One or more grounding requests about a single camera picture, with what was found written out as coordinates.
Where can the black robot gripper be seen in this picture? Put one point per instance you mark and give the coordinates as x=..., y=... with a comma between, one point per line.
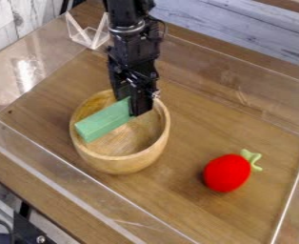
x=130, y=64

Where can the green rectangular block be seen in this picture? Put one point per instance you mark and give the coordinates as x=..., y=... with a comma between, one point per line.
x=101, y=122

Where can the brown wooden bowl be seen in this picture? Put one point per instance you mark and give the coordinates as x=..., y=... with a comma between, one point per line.
x=130, y=147

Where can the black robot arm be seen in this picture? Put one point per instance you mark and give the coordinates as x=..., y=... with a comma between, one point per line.
x=129, y=16

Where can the red plush strawberry toy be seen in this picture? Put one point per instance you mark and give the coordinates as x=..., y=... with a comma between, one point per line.
x=228, y=171

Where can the clear acrylic tray wall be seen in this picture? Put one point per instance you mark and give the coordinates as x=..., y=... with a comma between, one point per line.
x=94, y=214

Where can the black clamp with cable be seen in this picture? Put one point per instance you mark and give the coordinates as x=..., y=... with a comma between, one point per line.
x=22, y=232

